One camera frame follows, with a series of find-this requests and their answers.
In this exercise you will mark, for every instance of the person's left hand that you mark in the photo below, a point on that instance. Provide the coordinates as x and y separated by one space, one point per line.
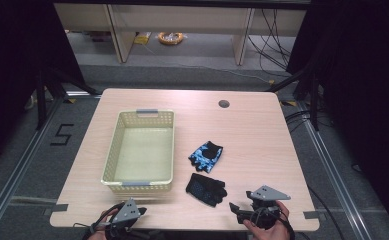
99 233

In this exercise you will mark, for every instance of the cream plastic basket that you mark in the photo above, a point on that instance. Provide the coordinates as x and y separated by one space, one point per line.
142 151

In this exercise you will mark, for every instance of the black curtain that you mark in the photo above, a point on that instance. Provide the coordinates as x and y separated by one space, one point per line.
365 83
12 66

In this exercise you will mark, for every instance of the black fingerless glove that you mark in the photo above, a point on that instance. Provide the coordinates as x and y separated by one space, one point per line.
204 188

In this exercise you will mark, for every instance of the blue camouflage fingerless glove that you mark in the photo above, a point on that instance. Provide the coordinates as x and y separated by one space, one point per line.
202 157

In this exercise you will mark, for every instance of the aluminium floor rail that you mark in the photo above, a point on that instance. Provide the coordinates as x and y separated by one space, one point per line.
335 176
18 170

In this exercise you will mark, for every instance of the grey tape strip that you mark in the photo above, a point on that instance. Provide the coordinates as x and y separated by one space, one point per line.
311 215
59 207

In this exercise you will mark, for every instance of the person's right hand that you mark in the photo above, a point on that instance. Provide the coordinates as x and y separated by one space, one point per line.
272 234

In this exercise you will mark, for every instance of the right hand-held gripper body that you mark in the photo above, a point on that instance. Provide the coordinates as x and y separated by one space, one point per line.
267 194

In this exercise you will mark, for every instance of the grey table grommet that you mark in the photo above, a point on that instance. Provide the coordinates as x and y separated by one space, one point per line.
224 103

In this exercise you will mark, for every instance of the yellow packet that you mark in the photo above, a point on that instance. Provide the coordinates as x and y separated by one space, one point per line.
142 38

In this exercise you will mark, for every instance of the black metal stand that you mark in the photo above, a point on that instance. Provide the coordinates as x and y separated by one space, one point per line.
314 100
41 100

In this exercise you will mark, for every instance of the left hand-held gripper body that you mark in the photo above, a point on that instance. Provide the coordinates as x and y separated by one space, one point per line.
126 212

